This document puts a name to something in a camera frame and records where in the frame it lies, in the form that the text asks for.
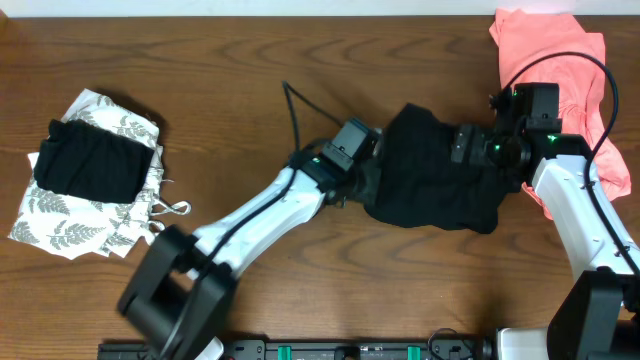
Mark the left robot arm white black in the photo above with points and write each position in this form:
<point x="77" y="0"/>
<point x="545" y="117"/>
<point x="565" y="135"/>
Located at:
<point x="179" y="296"/>

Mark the white fern print drawstring bag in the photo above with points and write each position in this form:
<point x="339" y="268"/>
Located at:
<point x="69" y="226"/>

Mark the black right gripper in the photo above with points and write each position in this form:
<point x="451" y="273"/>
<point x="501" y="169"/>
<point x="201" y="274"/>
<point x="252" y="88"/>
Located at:
<point x="459" y="140"/>

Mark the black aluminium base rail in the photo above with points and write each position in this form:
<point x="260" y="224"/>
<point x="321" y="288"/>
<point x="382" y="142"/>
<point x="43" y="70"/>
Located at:
<point x="444" y="344"/>

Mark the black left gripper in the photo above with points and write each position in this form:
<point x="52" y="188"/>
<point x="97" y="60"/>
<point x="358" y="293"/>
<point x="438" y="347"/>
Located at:
<point x="370" y="196"/>

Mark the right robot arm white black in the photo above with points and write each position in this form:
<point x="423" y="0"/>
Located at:
<point x="598" y="318"/>

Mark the folded black garment on bag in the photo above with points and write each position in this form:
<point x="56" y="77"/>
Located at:
<point x="88" y="162"/>

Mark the salmon pink shirt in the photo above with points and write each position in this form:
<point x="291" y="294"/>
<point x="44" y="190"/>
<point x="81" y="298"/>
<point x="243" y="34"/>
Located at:
<point x="547" y="48"/>

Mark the black polo shirt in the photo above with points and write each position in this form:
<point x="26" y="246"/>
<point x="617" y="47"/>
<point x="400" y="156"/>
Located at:
<point x="421" y="186"/>

